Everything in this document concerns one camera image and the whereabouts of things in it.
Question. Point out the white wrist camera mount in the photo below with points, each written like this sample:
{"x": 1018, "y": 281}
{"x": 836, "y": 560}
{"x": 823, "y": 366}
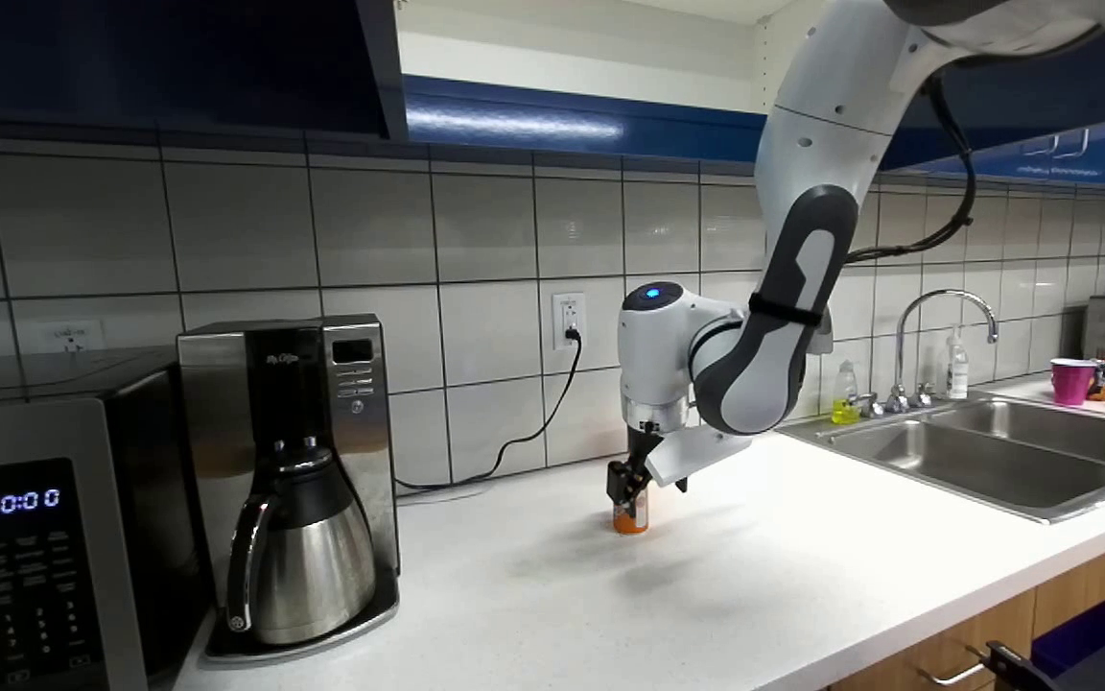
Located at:
{"x": 709, "y": 452}

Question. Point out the pink cup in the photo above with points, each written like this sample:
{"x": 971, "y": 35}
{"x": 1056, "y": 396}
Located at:
{"x": 1073, "y": 383}

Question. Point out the steel coffee maker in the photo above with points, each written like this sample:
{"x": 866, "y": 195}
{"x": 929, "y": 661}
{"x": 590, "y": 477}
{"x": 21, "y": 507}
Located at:
{"x": 348, "y": 409}

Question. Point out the stainless steel sink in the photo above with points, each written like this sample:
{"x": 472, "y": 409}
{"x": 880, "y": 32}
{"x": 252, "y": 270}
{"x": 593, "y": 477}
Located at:
{"x": 1001, "y": 464}

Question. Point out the wooden base cabinet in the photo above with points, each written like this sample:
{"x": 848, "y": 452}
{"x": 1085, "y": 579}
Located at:
{"x": 1077, "y": 597}

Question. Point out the steel coffee carafe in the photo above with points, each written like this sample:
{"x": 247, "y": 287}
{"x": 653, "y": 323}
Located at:
{"x": 309, "y": 564}

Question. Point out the dark blue cabinet door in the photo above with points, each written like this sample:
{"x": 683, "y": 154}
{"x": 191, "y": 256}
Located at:
{"x": 171, "y": 62}

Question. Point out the blue wall cabinet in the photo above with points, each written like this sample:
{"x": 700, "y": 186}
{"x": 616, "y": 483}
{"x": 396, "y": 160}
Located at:
{"x": 577, "y": 79}

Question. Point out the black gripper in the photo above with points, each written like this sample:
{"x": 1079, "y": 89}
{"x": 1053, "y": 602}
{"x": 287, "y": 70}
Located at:
{"x": 641, "y": 455}

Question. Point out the black steel microwave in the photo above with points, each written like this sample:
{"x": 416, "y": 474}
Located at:
{"x": 30, "y": 551}

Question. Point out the white wall outlet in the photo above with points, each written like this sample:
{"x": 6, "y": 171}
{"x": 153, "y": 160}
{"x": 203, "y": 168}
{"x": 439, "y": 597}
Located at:
{"x": 75, "y": 345}
{"x": 570, "y": 322}

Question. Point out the small white bottle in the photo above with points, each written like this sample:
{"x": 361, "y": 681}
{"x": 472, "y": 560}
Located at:
{"x": 956, "y": 374}

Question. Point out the black frame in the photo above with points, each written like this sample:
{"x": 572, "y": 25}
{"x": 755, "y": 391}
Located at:
{"x": 1065, "y": 675}

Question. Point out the chrome faucet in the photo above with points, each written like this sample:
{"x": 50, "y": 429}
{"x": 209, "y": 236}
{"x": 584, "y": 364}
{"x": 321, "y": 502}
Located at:
{"x": 923, "y": 332}

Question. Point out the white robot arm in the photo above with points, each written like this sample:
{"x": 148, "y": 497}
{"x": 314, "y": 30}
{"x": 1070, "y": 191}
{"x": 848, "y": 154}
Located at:
{"x": 823, "y": 141}

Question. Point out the green dish soap bottle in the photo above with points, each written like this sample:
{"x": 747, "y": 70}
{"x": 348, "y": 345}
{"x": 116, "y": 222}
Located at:
{"x": 843, "y": 401}

